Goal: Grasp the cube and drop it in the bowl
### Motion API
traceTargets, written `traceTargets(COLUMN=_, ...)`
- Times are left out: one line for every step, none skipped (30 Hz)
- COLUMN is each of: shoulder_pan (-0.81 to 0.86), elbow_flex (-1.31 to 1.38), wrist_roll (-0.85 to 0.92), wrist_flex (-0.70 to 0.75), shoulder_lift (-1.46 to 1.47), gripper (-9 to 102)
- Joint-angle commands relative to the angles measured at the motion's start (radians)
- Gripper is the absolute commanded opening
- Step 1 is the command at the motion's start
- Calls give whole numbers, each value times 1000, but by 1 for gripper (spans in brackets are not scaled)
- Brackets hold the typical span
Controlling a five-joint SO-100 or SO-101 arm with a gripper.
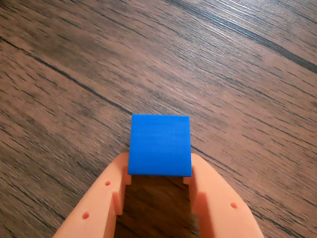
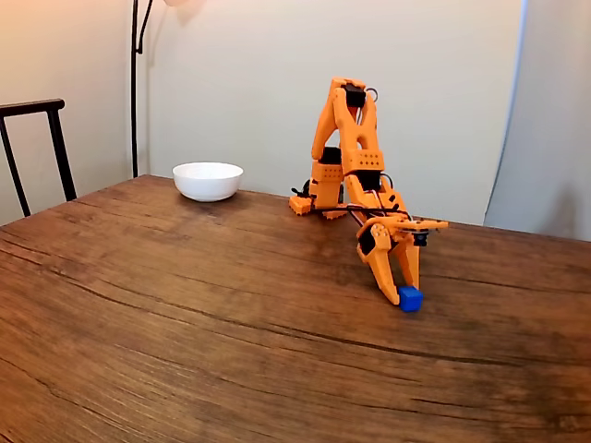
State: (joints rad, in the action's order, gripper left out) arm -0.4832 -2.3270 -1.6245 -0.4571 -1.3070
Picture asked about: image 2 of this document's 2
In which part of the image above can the black wooden chair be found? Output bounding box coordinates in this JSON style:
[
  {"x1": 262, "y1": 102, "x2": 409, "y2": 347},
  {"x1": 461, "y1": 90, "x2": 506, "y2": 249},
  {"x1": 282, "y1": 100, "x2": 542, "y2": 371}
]
[{"x1": 0, "y1": 98, "x2": 78, "y2": 218}]

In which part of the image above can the white ceramic bowl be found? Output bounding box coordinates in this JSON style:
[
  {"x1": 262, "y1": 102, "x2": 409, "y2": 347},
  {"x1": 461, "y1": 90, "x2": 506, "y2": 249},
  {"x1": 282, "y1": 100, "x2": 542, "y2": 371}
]
[{"x1": 172, "y1": 161, "x2": 245, "y2": 203}]

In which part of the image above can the black floor lamp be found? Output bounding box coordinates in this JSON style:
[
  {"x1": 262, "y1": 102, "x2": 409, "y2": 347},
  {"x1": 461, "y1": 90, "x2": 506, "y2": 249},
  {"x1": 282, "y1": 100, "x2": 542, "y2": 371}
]
[{"x1": 130, "y1": 0, "x2": 207, "y2": 179}]

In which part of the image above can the blue cube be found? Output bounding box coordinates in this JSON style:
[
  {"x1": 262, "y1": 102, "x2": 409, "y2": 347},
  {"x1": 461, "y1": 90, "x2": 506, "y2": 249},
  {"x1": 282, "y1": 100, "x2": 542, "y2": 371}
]
[{"x1": 397, "y1": 285, "x2": 425, "y2": 314}]

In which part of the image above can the black camera cable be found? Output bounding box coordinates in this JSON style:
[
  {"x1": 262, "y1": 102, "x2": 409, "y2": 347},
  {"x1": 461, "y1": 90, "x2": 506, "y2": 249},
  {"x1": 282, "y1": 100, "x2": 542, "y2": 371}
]
[{"x1": 289, "y1": 182, "x2": 413, "y2": 219}]

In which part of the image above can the pale curtain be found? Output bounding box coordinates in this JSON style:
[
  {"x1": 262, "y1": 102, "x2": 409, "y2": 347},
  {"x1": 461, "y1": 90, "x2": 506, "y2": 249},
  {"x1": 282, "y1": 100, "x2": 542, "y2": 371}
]
[{"x1": 483, "y1": 0, "x2": 591, "y2": 242}]

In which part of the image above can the orange gripper camera mount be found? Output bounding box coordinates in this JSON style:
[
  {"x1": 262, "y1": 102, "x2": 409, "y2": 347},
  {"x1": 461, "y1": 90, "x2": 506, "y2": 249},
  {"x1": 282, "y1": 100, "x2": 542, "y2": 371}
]
[{"x1": 387, "y1": 218, "x2": 450, "y2": 248}]

